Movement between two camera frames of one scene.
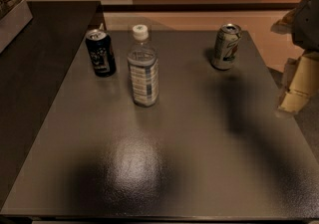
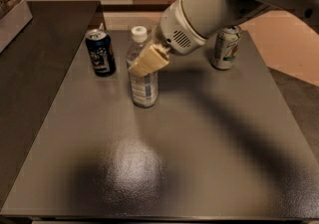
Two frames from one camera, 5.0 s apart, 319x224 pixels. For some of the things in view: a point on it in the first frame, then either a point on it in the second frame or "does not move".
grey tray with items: [15, 13] does not move
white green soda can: [227, 45] does not move
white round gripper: [309, 24] to [175, 33]
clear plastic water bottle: [144, 70] does not move
